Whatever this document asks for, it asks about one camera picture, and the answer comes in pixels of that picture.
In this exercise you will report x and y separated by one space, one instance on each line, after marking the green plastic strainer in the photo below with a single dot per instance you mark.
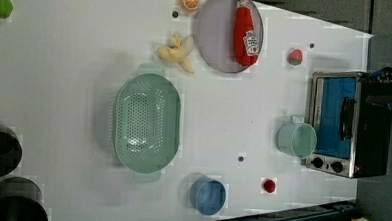
146 123

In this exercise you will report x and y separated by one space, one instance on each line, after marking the peeled banana toy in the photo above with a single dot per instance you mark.
182 47

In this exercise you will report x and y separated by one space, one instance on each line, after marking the red ketchup bottle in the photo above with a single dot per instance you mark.
246 45

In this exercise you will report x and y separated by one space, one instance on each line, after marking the blue plastic cup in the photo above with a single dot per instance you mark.
207 195

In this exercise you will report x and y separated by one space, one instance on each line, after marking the grey round plate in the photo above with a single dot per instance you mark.
214 34

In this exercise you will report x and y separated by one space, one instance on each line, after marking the light green mug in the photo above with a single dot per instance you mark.
297 138

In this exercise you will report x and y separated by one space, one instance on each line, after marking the small red tomato toy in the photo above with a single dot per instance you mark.
269 186

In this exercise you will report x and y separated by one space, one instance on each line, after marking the orange slice toy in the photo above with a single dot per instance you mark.
190 5

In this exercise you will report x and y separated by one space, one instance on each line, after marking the strawberry toy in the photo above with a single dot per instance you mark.
295 57

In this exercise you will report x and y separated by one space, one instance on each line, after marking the toaster oven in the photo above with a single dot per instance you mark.
353 135

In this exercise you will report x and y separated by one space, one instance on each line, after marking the black cylinder lower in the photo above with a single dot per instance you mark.
21 200

